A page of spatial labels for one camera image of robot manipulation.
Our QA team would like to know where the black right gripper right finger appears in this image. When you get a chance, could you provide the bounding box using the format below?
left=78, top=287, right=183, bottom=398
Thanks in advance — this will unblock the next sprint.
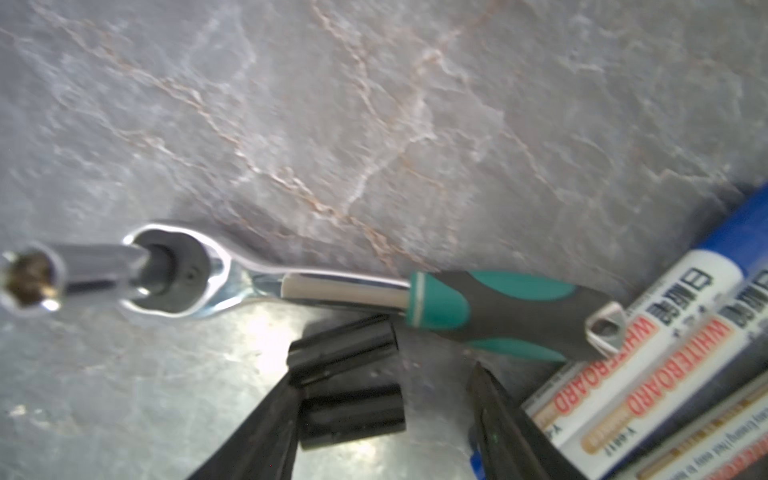
left=467, top=363, right=583, bottom=480

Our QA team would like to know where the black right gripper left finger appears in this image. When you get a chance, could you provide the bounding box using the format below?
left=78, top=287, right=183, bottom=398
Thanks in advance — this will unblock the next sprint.
left=189, top=374, right=300, bottom=480

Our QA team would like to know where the black pen cap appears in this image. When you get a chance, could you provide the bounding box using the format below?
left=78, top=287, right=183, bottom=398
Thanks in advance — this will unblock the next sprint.
left=298, top=384, right=406, bottom=450
left=287, top=315, right=399, bottom=386

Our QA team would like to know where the white whiteboard marker black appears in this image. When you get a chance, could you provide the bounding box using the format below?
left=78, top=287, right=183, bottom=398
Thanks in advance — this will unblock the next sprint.
left=559, top=269, right=767, bottom=479

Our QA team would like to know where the white whiteboard marker blue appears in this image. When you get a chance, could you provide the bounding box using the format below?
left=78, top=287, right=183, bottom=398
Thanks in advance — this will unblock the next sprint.
left=523, top=186, right=767, bottom=447

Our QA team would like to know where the green handled ratchet tool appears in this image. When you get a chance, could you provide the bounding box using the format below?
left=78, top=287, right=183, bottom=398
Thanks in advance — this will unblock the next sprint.
left=1, top=220, right=628, bottom=362

